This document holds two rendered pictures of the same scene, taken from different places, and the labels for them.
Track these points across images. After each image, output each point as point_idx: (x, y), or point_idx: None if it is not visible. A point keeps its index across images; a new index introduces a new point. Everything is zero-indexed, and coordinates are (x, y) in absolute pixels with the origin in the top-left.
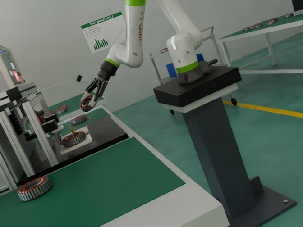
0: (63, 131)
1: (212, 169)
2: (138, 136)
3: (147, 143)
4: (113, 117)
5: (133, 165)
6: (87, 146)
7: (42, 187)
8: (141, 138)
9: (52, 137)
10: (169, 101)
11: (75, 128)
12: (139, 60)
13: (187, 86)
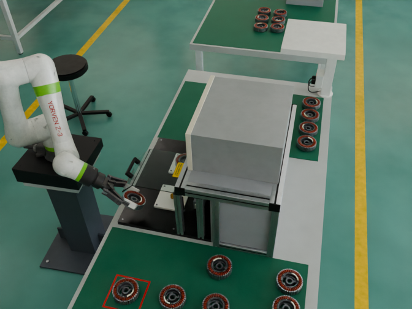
0: (162, 274)
1: (95, 205)
2: (156, 134)
3: (164, 119)
4: (116, 217)
5: (185, 105)
6: (184, 149)
7: None
8: (159, 128)
9: (181, 271)
10: (93, 159)
11: (148, 262)
12: None
13: (80, 143)
